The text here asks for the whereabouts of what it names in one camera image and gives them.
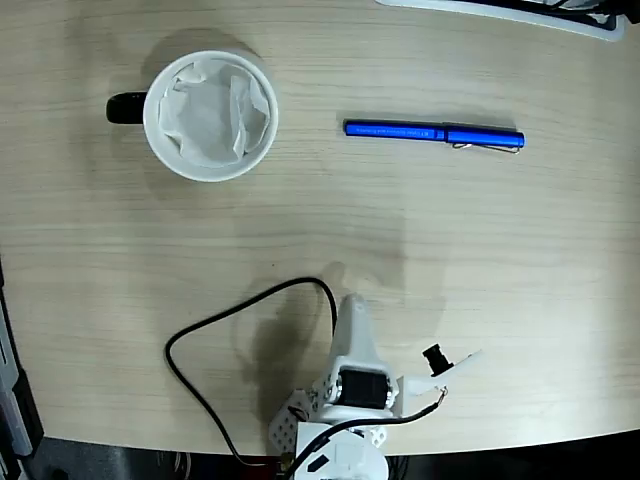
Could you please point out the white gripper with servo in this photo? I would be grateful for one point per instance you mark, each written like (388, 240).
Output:
(356, 345)

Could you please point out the blue metallic pen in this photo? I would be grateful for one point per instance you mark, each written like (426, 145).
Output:
(400, 131)

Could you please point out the crumpled white paper tissue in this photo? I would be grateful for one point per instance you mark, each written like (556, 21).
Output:
(205, 115)

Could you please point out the white flat stand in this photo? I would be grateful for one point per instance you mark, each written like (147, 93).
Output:
(500, 10)

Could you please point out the black camera on white mount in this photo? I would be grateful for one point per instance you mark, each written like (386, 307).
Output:
(435, 357)

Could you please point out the grey metal bracket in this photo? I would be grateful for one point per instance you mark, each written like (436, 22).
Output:
(9, 395)

